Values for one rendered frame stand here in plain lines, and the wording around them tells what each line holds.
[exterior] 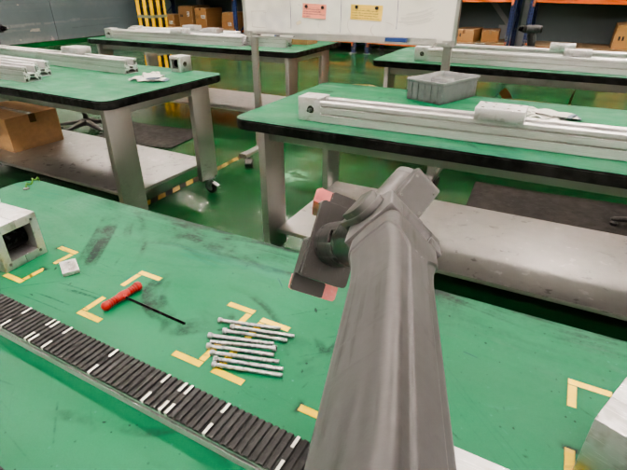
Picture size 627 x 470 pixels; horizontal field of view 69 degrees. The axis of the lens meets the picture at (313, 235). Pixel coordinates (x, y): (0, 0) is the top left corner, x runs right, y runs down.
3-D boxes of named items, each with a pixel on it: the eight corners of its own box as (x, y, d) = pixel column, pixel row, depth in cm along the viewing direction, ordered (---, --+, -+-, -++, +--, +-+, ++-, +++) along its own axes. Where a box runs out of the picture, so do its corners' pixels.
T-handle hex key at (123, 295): (100, 311, 78) (97, 302, 78) (138, 286, 85) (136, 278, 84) (166, 342, 71) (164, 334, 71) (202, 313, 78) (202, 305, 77)
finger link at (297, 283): (272, 284, 66) (293, 289, 57) (286, 238, 67) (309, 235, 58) (314, 297, 68) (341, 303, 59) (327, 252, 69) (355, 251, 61)
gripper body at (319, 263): (295, 274, 59) (316, 277, 52) (317, 200, 60) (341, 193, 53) (340, 288, 61) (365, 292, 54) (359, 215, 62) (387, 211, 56)
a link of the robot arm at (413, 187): (355, 210, 42) (419, 276, 43) (429, 130, 45) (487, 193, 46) (316, 227, 53) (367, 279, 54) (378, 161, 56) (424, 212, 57)
